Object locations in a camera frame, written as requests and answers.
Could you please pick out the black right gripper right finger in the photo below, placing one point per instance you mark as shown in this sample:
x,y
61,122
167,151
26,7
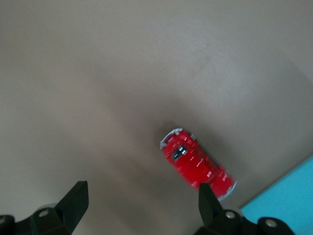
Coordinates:
x,y
210,208

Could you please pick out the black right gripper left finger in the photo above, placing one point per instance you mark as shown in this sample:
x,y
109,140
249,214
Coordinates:
x,y
71,205

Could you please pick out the red beetle toy car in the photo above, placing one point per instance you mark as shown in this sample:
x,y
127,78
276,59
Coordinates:
x,y
193,161

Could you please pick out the blue plastic box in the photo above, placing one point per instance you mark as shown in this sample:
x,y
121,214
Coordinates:
x,y
286,200

